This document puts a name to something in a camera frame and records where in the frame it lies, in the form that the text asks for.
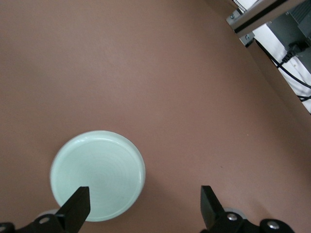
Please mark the dark grey box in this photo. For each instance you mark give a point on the dark grey box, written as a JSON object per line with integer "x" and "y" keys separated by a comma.
{"x": 298, "y": 24}

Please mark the light green plate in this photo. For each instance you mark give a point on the light green plate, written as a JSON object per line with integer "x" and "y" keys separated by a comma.
{"x": 97, "y": 165}

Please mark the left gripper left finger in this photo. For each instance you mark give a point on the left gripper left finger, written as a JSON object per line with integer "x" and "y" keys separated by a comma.
{"x": 77, "y": 206}

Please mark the brown table cover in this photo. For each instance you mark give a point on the brown table cover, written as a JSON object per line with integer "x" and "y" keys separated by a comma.
{"x": 145, "y": 72}

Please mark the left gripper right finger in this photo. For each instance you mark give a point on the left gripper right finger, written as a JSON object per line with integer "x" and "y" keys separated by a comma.
{"x": 211, "y": 208}

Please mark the aluminium frame post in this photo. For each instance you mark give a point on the aluminium frame post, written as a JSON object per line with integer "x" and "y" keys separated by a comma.
{"x": 235, "y": 21}

